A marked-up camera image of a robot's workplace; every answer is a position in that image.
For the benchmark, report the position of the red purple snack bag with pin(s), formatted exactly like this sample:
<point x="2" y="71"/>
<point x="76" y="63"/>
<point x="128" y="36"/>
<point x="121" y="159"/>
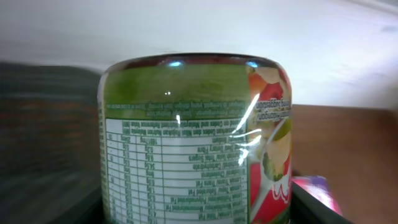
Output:
<point x="317" y="187"/>

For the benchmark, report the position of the green lid jar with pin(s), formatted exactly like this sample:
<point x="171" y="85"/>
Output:
<point x="196" y="138"/>

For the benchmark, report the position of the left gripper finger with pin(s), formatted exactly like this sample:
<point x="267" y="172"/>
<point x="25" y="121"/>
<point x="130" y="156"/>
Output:
<point x="306" y="209"/>

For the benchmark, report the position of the dark grey plastic basket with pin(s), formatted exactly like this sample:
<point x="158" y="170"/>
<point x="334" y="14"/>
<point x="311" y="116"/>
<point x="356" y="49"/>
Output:
<point x="50" y="154"/>

